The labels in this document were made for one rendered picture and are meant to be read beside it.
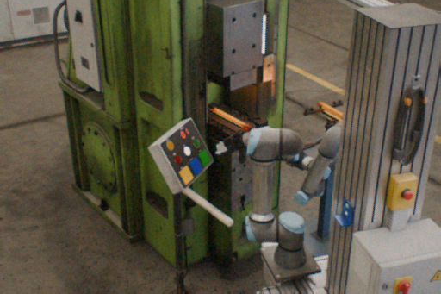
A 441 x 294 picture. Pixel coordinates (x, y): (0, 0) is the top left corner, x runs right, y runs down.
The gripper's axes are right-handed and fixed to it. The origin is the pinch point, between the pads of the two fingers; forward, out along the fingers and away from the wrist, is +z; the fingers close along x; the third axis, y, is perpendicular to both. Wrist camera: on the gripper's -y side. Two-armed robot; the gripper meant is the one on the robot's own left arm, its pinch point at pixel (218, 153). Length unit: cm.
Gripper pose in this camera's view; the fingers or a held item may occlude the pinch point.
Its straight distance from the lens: 307.1
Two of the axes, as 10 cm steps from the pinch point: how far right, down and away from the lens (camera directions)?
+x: -4.4, 4.0, -8.0
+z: -7.8, 2.8, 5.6
